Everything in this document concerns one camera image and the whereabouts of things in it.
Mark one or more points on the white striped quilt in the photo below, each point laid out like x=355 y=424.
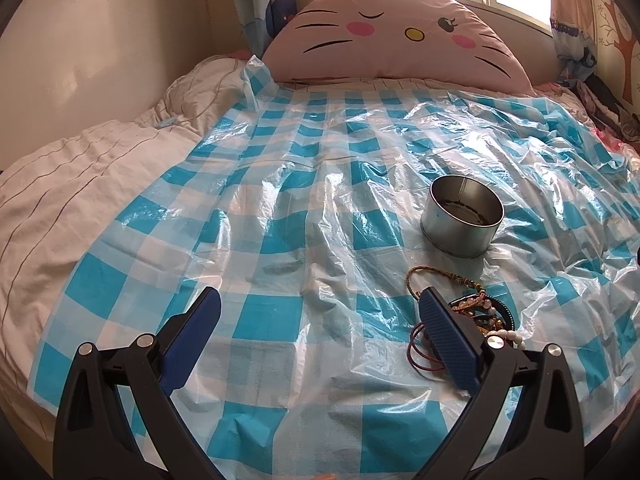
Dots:
x=75 y=200

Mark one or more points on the tree wall sticker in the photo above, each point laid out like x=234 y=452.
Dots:
x=624 y=45

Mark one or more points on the blue checked plastic sheet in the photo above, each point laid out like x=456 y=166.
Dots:
x=320 y=200

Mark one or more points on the round metal tin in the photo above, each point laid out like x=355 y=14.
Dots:
x=452 y=232

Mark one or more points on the white glossy board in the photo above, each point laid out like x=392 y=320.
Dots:
x=75 y=60

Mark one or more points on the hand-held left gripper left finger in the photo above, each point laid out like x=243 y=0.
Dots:
x=192 y=340

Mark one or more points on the whale print curtain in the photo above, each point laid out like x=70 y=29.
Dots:
x=260 y=5
x=572 y=35

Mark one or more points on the pile of dark clothes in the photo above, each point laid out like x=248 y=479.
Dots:
x=607 y=95

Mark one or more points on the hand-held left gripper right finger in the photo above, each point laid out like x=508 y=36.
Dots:
x=450 y=345

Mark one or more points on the pink cat face pillow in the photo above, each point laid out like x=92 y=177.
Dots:
x=390 y=55

